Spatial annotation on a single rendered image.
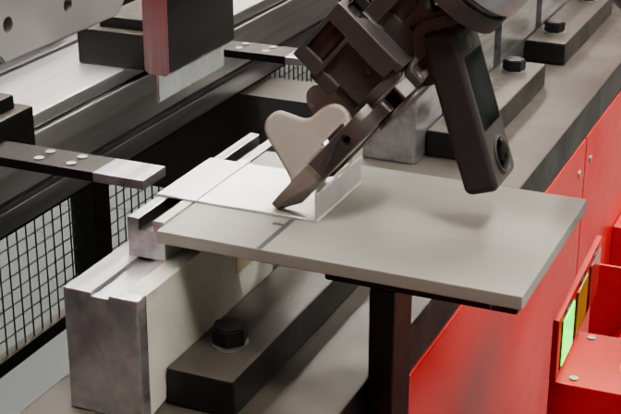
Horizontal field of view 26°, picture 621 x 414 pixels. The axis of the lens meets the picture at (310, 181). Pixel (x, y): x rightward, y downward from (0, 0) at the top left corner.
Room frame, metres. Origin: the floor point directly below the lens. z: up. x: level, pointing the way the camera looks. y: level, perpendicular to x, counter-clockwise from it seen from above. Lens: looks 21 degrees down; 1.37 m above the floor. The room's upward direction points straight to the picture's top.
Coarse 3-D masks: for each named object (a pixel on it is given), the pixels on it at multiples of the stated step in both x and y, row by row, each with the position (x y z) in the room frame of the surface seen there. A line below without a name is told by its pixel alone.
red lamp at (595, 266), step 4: (600, 252) 1.21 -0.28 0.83; (596, 256) 1.19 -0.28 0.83; (600, 256) 1.21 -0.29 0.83; (596, 260) 1.19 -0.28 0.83; (592, 264) 1.17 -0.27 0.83; (596, 264) 1.19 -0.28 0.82; (592, 268) 1.17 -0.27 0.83; (596, 268) 1.19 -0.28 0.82; (592, 272) 1.17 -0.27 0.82; (596, 272) 1.19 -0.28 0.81; (592, 276) 1.17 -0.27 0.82; (596, 276) 1.20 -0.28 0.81; (592, 280) 1.18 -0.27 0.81; (596, 280) 1.20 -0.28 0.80; (592, 284) 1.18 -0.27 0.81; (596, 284) 1.20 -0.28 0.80; (592, 288) 1.18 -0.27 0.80; (596, 288) 1.20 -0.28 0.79; (592, 292) 1.18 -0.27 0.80; (592, 296) 1.18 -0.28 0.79; (588, 304) 1.17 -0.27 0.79
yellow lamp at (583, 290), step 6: (588, 276) 1.15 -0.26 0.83; (582, 288) 1.12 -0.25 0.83; (582, 294) 1.13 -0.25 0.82; (582, 300) 1.13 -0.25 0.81; (582, 306) 1.13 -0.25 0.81; (582, 312) 1.14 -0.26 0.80; (576, 318) 1.11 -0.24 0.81; (582, 318) 1.14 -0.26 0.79; (576, 324) 1.11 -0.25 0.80; (576, 330) 1.11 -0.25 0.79
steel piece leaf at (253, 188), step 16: (240, 176) 0.97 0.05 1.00; (256, 176) 0.97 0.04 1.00; (272, 176) 0.97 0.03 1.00; (288, 176) 0.97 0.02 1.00; (336, 176) 0.91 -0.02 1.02; (352, 176) 0.94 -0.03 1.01; (208, 192) 0.93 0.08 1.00; (224, 192) 0.93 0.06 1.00; (240, 192) 0.93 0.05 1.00; (256, 192) 0.93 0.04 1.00; (272, 192) 0.93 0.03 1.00; (320, 192) 0.88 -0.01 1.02; (336, 192) 0.91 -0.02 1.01; (240, 208) 0.90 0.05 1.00; (256, 208) 0.90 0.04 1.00; (272, 208) 0.90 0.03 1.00; (288, 208) 0.90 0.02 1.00; (304, 208) 0.90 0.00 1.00; (320, 208) 0.88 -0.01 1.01
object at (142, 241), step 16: (240, 144) 1.04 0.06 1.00; (256, 144) 1.06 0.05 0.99; (144, 208) 0.91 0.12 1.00; (160, 208) 0.92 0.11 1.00; (128, 224) 0.89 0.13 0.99; (144, 224) 0.89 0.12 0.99; (160, 224) 0.88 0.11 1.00; (128, 240) 0.89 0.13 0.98; (144, 240) 0.89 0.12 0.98; (144, 256) 0.89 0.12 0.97; (160, 256) 0.88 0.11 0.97
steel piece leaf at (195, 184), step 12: (204, 168) 0.98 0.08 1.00; (216, 168) 0.98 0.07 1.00; (228, 168) 0.98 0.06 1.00; (240, 168) 0.98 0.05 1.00; (180, 180) 0.96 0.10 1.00; (192, 180) 0.96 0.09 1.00; (204, 180) 0.96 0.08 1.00; (216, 180) 0.96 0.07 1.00; (168, 192) 0.93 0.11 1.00; (180, 192) 0.93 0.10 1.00; (192, 192) 0.93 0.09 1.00; (204, 192) 0.93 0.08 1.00
